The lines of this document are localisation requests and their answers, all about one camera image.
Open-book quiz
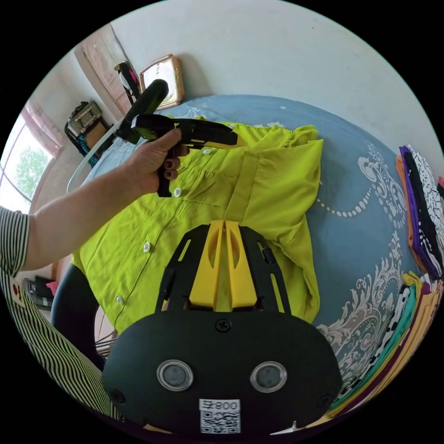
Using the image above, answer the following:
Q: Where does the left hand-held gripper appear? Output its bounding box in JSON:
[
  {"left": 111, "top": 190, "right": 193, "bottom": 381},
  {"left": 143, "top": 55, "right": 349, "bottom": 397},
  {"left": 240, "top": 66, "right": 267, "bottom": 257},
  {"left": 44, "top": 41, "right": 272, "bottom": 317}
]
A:
[{"left": 115, "top": 114, "right": 249, "bottom": 198}]

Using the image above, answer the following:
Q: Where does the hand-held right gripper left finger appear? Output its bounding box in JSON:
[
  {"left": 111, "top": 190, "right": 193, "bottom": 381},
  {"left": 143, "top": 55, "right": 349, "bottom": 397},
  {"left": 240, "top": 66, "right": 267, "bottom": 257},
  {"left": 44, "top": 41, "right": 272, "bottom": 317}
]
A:
[{"left": 189, "top": 220, "right": 227, "bottom": 311}]

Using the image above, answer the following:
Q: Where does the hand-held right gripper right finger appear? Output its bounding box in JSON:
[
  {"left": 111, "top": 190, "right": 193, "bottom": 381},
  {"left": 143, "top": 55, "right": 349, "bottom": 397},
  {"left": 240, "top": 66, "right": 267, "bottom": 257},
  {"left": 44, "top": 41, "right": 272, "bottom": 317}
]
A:
[{"left": 225, "top": 220, "right": 259, "bottom": 311}]

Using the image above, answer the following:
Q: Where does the light green short sleeve shirt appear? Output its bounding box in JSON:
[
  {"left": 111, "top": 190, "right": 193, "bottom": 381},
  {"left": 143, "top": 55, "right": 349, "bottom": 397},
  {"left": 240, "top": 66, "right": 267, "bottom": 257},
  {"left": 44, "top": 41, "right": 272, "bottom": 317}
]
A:
[{"left": 71, "top": 120, "right": 325, "bottom": 336}]

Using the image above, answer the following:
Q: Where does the person's left forearm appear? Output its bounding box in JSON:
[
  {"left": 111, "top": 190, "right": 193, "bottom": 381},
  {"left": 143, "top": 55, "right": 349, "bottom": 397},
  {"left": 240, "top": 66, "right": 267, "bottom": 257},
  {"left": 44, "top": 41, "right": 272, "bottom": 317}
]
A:
[{"left": 23, "top": 163, "right": 148, "bottom": 272}]

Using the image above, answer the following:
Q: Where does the person's left hand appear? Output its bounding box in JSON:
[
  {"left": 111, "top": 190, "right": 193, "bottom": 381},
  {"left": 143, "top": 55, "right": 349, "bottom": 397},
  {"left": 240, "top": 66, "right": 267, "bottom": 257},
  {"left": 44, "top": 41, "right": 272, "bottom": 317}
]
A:
[{"left": 129, "top": 129, "right": 184, "bottom": 196}]

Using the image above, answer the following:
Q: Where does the bed with blue printed sheet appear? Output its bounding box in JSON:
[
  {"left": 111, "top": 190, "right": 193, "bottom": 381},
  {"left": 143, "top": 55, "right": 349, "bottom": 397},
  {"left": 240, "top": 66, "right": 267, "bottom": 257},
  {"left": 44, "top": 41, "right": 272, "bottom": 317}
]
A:
[{"left": 83, "top": 93, "right": 444, "bottom": 395}]

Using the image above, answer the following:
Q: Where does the pink door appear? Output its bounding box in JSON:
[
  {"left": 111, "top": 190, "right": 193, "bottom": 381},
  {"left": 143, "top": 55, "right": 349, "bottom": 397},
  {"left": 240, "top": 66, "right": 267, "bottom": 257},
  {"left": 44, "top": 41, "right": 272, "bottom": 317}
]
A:
[{"left": 74, "top": 23, "right": 140, "bottom": 117}]

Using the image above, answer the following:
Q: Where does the dark cluttered shelf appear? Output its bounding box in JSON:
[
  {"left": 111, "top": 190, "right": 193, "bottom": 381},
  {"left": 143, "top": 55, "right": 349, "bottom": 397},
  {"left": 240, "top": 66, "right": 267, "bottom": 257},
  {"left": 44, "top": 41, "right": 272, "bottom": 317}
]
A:
[{"left": 63, "top": 100, "right": 106, "bottom": 159}]

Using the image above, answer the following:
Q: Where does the pile of clothes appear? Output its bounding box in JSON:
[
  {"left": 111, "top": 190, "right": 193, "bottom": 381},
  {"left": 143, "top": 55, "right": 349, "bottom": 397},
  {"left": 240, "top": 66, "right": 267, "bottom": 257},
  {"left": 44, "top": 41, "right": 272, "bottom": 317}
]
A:
[
  {"left": 327, "top": 272, "right": 444, "bottom": 419},
  {"left": 395, "top": 145, "right": 444, "bottom": 280}
]

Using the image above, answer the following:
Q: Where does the person's body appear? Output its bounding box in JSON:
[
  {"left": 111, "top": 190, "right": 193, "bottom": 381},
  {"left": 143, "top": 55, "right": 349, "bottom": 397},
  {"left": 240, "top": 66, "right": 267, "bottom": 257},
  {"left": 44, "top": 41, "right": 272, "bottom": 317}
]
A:
[{"left": 0, "top": 206, "right": 123, "bottom": 422}]

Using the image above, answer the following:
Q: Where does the pink curtain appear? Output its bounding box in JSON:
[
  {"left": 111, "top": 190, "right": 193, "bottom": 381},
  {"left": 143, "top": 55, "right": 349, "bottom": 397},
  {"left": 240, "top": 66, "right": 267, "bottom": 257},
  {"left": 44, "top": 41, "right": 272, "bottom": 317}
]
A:
[{"left": 21, "top": 99, "right": 66, "bottom": 159}]

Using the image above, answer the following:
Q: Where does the window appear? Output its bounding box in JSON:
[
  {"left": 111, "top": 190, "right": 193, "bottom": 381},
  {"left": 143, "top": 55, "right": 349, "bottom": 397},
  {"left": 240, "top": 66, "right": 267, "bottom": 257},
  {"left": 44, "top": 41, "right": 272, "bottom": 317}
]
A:
[{"left": 0, "top": 112, "right": 53, "bottom": 203}]

